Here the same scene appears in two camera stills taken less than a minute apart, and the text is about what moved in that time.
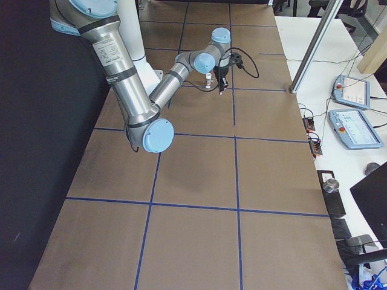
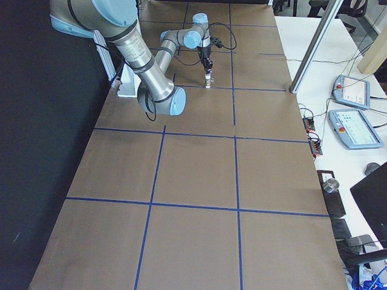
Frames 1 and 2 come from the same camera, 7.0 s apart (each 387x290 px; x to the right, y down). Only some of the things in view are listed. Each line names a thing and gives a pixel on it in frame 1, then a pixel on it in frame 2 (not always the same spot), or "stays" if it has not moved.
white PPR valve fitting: [209, 80] stays
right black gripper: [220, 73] to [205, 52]
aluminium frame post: [317, 46] stays
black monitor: [370, 194] stays
